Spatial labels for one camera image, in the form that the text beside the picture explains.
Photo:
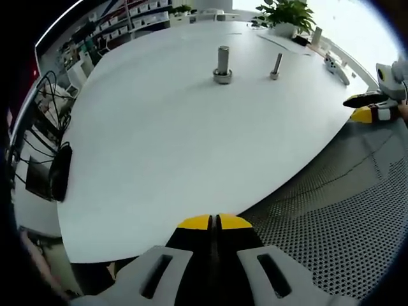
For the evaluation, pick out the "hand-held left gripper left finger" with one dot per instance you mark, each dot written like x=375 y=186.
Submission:
x=188 y=261

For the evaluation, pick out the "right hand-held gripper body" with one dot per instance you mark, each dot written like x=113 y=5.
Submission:
x=393 y=79

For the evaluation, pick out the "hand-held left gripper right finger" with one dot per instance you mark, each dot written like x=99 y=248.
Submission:
x=243 y=264

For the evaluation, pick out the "thin steel threaded stud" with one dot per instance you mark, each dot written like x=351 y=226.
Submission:
x=278 y=62

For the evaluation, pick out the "thick steel threaded stud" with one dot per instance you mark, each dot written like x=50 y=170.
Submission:
x=223 y=59

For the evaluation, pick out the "large black washer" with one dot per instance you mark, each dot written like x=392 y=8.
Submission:
x=215 y=70
x=215 y=74

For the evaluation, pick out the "person's right hand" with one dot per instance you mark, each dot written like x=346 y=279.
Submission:
x=403 y=110

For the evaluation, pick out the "white game controller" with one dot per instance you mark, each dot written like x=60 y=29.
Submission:
x=334 y=67

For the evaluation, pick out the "beige small box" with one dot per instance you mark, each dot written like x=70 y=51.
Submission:
x=317 y=38

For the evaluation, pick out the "small black box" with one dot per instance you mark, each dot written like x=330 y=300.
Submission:
x=301 y=40

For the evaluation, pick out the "grey mesh chair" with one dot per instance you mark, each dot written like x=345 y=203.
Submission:
x=334 y=229

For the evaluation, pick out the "white plant pot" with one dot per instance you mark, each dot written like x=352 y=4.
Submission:
x=285 y=29

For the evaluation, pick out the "large green potted plant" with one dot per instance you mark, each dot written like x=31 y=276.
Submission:
x=287 y=12

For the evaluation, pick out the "small trailing green plant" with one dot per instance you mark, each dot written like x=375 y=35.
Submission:
x=258 y=23

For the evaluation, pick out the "black oblong device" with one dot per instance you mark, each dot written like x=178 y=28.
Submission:
x=61 y=172

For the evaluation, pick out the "dark flat case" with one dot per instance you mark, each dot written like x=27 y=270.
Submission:
x=38 y=178

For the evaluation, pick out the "small green shelf plant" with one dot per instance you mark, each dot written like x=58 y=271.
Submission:
x=181 y=9

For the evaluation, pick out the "white low cabinet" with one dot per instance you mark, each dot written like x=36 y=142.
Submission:
x=76 y=73

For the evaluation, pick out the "white shelf with storage bins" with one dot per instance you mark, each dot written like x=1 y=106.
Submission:
x=127 y=22

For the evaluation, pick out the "white framed monitor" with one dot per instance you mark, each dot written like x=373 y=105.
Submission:
x=32 y=68

